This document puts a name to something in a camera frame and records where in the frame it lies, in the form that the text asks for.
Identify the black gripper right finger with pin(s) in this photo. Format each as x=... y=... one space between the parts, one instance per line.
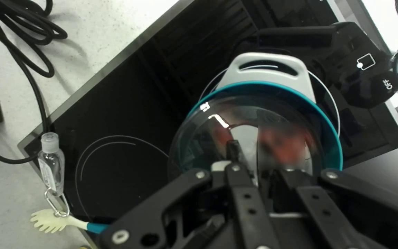
x=344 y=212

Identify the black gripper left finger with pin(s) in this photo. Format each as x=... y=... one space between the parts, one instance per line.
x=196 y=211

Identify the round glass pot lid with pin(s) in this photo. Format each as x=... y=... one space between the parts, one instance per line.
x=203 y=139

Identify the blue pot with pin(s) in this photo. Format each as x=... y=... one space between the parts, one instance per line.
x=279 y=80

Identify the black glass cooktop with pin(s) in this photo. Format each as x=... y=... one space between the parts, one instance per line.
x=116 y=136

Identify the small hand-shaped scratcher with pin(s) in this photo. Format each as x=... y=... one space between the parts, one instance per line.
x=49 y=222

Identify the clear sanitizer bottle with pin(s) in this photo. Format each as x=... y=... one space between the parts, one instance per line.
x=51 y=163

